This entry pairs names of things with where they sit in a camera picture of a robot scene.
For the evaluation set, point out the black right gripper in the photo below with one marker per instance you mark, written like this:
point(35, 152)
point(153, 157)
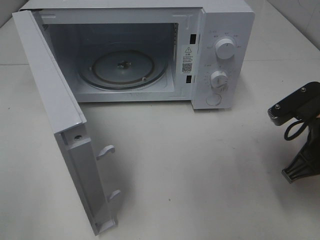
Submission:
point(307, 162)

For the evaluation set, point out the white round door button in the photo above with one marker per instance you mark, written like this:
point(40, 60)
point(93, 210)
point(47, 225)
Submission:
point(214, 99)

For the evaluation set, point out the white timer knob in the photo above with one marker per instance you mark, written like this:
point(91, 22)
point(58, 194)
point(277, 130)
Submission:
point(218, 79)

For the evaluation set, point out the white microwave door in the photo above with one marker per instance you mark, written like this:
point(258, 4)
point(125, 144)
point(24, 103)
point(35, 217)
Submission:
point(66, 118)

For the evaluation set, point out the white upper power knob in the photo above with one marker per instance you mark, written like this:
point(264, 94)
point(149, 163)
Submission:
point(225, 48)

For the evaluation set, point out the white microwave oven body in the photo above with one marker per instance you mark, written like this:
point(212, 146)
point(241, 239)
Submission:
point(184, 31)

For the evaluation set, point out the glass microwave turntable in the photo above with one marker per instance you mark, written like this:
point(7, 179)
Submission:
point(122, 69)

